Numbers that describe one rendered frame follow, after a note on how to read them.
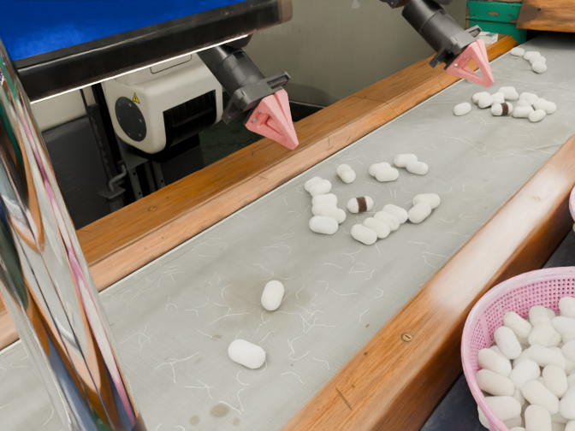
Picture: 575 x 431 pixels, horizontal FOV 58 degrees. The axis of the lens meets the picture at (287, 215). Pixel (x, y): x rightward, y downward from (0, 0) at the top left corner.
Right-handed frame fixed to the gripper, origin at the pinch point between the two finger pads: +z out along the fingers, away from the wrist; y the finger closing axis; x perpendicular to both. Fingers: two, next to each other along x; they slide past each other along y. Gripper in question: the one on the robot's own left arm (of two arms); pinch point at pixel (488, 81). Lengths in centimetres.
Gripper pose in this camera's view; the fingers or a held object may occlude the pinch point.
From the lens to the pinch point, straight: 99.6
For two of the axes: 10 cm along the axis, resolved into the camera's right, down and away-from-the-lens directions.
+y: 6.7, -4.3, 6.1
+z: 6.3, 7.6, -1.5
